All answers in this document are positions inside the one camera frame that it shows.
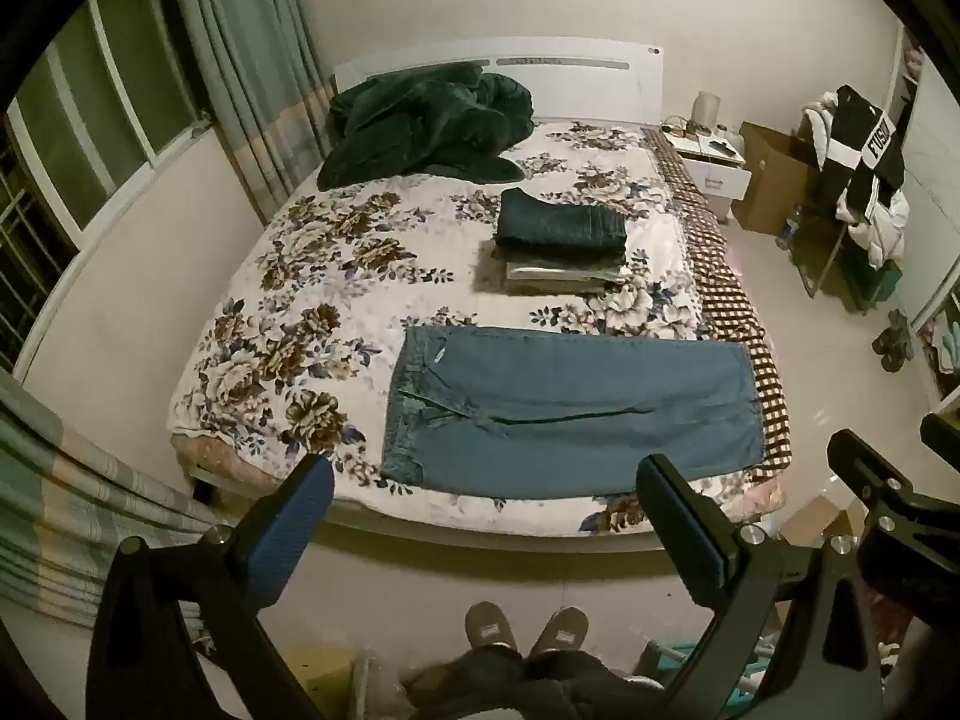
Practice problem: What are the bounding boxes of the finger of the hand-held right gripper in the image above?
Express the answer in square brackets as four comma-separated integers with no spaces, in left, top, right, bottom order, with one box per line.
[827,430,932,515]
[919,412,960,460]

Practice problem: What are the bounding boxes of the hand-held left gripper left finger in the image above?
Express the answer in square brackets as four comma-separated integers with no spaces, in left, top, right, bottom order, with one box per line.
[84,454,335,720]

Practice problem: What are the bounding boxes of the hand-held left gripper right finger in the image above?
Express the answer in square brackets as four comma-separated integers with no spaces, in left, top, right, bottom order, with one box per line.
[636,454,886,720]

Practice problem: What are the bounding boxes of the blue denim pants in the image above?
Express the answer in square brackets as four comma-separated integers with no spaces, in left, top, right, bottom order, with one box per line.
[380,325,766,500]

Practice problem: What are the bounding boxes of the folded khaki pants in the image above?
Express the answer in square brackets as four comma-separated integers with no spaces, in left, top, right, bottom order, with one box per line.
[502,253,628,295]

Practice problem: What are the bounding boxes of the folded dark denim pants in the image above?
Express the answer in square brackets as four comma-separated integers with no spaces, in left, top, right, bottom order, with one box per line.
[494,187,628,261]

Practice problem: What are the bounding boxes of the small cardboard box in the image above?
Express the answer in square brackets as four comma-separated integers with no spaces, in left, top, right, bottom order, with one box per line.
[782,493,865,550]

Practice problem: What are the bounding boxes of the teal folded clothes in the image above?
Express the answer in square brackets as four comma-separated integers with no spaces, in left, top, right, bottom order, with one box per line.
[932,321,960,374]

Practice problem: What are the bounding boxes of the yellow box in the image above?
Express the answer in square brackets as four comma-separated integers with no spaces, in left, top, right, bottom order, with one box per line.
[287,647,355,707]

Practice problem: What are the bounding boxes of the person's right grey slipper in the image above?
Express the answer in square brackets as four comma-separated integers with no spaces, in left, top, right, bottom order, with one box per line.
[528,605,590,658]

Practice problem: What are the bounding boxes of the person's grey slipper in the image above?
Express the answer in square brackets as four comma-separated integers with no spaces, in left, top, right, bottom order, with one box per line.
[464,601,523,654]
[528,605,590,658]

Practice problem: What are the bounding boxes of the person's right leg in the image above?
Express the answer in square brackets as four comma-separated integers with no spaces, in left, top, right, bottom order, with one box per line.
[523,651,670,720]

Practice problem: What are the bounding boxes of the person's leg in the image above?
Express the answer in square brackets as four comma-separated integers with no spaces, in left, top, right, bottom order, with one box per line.
[400,647,527,720]
[523,651,670,720]

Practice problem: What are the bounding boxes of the clear plastic bag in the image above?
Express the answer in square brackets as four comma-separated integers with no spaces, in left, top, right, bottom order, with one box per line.
[347,651,422,720]

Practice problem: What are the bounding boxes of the brown wooden chair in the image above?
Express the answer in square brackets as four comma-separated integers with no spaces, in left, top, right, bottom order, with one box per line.
[791,187,902,314]

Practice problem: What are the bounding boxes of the brown checkered bed sheet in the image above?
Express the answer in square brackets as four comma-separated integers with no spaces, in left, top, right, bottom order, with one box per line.
[643,127,796,482]

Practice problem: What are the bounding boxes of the white wardrobe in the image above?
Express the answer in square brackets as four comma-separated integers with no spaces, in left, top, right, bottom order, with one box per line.
[883,21,960,422]

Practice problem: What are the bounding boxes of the chair with piled clothes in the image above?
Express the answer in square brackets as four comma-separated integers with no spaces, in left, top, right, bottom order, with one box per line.
[798,90,913,269]

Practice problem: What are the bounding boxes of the person's left grey slipper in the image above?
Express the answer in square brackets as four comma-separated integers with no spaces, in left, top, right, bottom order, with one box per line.
[464,601,523,654]

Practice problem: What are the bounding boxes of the grey green striped curtain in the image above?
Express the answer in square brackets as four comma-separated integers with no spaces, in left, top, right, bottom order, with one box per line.
[0,371,230,629]
[166,0,335,224]

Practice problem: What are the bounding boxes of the person's left leg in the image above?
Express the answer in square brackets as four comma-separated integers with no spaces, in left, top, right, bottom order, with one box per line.
[400,647,527,720]

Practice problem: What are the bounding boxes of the black and white jacket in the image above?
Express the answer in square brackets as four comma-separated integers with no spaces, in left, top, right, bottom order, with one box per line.
[817,85,909,224]

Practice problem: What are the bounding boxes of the large cardboard box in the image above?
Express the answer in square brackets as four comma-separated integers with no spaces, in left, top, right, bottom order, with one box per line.
[730,121,820,236]

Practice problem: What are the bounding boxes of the white nightstand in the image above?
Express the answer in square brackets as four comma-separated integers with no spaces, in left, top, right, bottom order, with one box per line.
[664,124,753,224]

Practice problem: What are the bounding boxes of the dark green plush blanket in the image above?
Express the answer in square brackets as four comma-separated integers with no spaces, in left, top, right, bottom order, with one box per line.
[316,64,536,192]

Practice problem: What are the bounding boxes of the white framed window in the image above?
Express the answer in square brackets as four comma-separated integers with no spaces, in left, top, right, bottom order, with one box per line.
[0,0,220,370]

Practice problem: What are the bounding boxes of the white bed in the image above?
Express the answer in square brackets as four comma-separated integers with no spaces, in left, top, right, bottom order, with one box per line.
[171,45,796,539]

